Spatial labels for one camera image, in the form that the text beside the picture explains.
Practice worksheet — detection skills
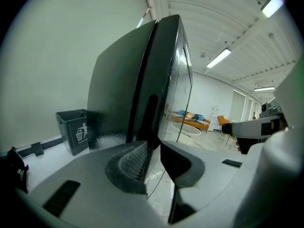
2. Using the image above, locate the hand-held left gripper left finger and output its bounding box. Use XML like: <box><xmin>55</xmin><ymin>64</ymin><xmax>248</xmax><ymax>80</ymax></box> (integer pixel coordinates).
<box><xmin>14</xmin><ymin>140</ymin><xmax>168</xmax><ymax>228</ymax></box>

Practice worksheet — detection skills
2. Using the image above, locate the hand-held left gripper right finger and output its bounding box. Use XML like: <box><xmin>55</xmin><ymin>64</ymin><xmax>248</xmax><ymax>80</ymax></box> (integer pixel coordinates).
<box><xmin>160</xmin><ymin>140</ymin><xmax>266</xmax><ymax>224</ymax></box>

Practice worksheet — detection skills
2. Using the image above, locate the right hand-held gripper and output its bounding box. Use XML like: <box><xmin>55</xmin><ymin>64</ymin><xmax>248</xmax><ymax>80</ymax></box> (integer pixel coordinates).
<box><xmin>222</xmin><ymin>103</ymin><xmax>289</xmax><ymax>155</ymax></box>

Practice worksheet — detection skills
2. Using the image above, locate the black shoulder bag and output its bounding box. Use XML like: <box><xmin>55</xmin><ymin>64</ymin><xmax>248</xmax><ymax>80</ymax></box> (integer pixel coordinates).
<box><xmin>6</xmin><ymin>147</ymin><xmax>29</xmax><ymax>194</ymax></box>

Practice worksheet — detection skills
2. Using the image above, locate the black glass-door mini fridge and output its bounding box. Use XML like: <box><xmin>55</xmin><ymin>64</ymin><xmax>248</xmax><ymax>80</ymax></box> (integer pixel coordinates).
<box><xmin>86</xmin><ymin>20</ymin><xmax>159</xmax><ymax>149</ymax></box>

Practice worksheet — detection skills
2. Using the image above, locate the orange armchair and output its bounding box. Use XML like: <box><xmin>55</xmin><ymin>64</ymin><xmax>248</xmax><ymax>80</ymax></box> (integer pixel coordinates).
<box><xmin>217</xmin><ymin>114</ymin><xmax>232</xmax><ymax>128</ymax></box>

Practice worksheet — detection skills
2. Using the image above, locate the white water dispenser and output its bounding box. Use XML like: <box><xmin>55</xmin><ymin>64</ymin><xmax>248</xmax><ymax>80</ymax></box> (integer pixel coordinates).
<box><xmin>211</xmin><ymin>113</ymin><xmax>219</xmax><ymax>132</ymax></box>

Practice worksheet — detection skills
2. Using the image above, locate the dark grey trash bin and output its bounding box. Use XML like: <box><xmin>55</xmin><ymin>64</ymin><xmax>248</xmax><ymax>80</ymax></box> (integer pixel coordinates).
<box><xmin>56</xmin><ymin>108</ymin><xmax>90</xmax><ymax>156</ymax></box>

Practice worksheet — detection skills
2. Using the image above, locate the orange sofa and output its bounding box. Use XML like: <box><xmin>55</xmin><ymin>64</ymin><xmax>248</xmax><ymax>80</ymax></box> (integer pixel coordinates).
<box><xmin>171</xmin><ymin>110</ymin><xmax>211</xmax><ymax>132</ymax></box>

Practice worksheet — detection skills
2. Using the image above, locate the round white tub table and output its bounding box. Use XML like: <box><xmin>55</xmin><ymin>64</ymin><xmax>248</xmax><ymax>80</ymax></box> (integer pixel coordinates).
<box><xmin>171</xmin><ymin>122</ymin><xmax>202</xmax><ymax>144</ymax></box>

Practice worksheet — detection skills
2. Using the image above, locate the black wall junction box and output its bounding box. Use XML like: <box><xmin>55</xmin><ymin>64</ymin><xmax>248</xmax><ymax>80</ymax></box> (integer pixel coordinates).
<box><xmin>30</xmin><ymin>142</ymin><xmax>45</xmax><ymax>157</ymax></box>

